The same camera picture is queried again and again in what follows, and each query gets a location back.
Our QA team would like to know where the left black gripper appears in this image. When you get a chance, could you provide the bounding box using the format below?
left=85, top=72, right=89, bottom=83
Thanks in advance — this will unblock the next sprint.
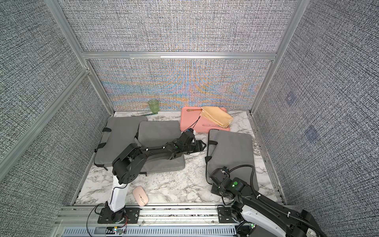
left=182, top=140, right=207, bottom=155

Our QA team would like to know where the grey laptop bag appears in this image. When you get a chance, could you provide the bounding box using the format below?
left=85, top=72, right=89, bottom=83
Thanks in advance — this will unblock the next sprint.
left=94, top=116, right=148, bottom=169
left=135, top=120, right=185, bottom=175
left=205, top=129, right=255, bottom=195

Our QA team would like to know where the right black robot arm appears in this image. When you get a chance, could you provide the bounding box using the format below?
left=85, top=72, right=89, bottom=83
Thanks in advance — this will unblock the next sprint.
left=210, top=165, right=326, bottom=237

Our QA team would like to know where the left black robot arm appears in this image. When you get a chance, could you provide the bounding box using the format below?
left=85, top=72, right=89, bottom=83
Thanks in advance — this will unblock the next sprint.
left=104, top=128, right=206, bottom=223

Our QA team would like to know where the pink laptop sleeve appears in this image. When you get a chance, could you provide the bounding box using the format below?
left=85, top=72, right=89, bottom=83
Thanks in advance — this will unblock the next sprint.
left=180, top=107, right=231, bottom=133

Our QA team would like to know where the pink computer mouse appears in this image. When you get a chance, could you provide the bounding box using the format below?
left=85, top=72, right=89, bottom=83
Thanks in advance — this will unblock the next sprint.
left=132, top=186, right=149, bottom=206

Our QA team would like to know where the folded yellow cloth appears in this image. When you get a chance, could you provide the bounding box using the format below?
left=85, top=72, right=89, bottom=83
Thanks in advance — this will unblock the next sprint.
left=200, top=106, right=234, bottom=128

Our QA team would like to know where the green glass cup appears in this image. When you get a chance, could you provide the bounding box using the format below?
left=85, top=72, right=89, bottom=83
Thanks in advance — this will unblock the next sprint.
left=148, top=99, right=160, bottom=114

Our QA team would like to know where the green pen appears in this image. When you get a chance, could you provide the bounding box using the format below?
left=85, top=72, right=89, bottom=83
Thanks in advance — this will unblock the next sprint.
left=130, top=113, right=157, bottom=117

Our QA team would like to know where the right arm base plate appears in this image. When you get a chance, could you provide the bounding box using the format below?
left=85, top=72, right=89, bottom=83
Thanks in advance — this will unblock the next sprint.
left=217, top=205, right=237, bottom=224

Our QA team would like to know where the aluminium front rail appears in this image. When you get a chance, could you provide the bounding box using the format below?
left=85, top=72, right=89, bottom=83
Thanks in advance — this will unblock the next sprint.
left=50, top=203, right=253, bottom=237

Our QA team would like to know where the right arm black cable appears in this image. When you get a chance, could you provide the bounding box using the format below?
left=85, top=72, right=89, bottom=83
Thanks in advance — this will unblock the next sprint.
left=226, top=164, right=329, bottom=237

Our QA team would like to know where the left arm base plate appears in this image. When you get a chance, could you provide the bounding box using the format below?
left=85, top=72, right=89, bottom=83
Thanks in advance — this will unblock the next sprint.
left=97, top=207, right=140, bottom=224

